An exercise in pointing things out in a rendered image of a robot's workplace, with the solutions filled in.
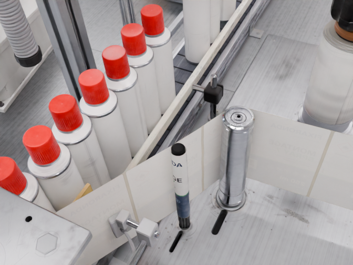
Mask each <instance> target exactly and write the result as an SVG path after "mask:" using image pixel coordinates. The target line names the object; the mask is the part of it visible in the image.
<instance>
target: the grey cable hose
mask: <svg viewBox="0 0 353 265"><path fill-rule="evenodd" d="M0 23H1V26H2V28H3V30H4V32H5V34H6V36H7V38H8V40H9V43H10V45H11V47H12V49H13V51H14V57H15V59H16V61H17V62H18V63H19V64H20V65H21V66H23V67H33V66H36V65H38V64H39V63H40V62H41V60H42V58H43V57H42V51H41V48H40V46H38V45H37V43H36V40H35V38H34V35H33V32H32V30H31V28H30V25H29V23H28V20H27V18H26V15H25V13H24V11H23V8H22V5H21V3H20V0H0Z"/></svg>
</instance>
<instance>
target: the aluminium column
mask: <svg viewBox="0 0 353 265"><path fill-rule="evenodd" d="M35 1H36V4H37V6H38V9H39V12H40V14H41V17H42V19H43V22H44V25H45V28H46V31H47V33H48V36H49V39H50V42H51V44H52V47H53V49H54V52H55V55H56V57H57V60H58V63H59V66H60V69H61V71H62V74H63V77H64V79H65V82H66V85H67V87H68V90H69V93H70V95H72V96H74V97H75V99H76V102H77V104H78V107H79V102H80V100H81V98H82V96H83V95H82V92H81V89H80V85H79V82H78V78H79V76H80V74H81V73H82V72H84V71H86V68H85V65H84V61H83V58H82V55H81V52H80V49H79V45H78V42H77V39H76V35H75V32H74V29H73V26H72V23H71V19H70V16H69V13H68V9H67V6H66V2H65V0H35ZM68 3H69V6H70V10H71V13H72V17H73V20H74V23H75V27H76V31H77V34H78V38H79V42H80V46H81V50H82V54H83V57H84V60H85V64H86V67H87V70H88V69H97V67H96V63H95V59H94V56H93V53H92V49H91V46H90V42H89V38H88V34H87V31H86V27H85V23H84V19H83V17H82V13H81V9H80V6H79V2H78V0H68ZM80 112H81V111H80Z"/></svg>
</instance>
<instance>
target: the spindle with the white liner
mask: <svg viewBox="0 0 353 265"><path fill-rule="evenodd" d="M330 12H331V16H332V18H333V20H331V21H330V22H329V23H327V24H326V26H325V27H324V30H323V34H322V37H321V41H320V44H319V47H318V51H317V55H316V59H315V63H314V66H313V70H312V73H311V77H310V81H309V84H308V87H307V92H306V96H305V97H304V100H303V106H302V108H301V109H300V111H299V121H300V122H301V123H305V124H309V125H313V126H316V127H320V128H325V129H329V130H332V131H336V132H340V133H344V134H347V133H348V132H349V131H350V129H351V127H352V121H353V0H333V2H332V4H331V9H330Z"/></svg>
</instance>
